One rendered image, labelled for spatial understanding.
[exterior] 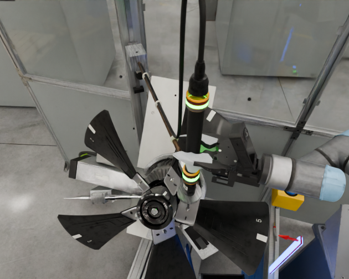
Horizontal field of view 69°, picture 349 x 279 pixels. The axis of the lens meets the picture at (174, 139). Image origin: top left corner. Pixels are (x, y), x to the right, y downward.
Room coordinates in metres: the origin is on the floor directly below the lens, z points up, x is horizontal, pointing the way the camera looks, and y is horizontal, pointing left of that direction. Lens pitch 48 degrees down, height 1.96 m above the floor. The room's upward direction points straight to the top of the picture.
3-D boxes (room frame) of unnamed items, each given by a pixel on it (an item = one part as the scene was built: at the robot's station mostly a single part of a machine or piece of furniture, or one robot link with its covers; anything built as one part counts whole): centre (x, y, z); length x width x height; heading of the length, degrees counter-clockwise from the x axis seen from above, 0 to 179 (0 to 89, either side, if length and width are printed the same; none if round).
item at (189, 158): (0.35, -0.04, 1.48); 0.09 x 0.03 x 0.06; 86
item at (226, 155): (0.35, -0.15, 1.47); 0.12 x 0.08 x 0.09; 74
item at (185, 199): (0.39, -0.04, 1.34); 0.09 x 0.07 x 0.10; 19
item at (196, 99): (0.38, -0.04, 1.65); 0.04 x 0.04 x 0.03
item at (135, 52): (0.97, 0.16, 1.39); 0.10 x 0.07 x 0.09; 19
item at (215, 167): (0.34, -0.09, 1.50); 0.09 x 0.05 x 0.02; 86
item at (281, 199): (0.56, -0.47, 1.02); 0.16 x 0.10 x 0.11; 164
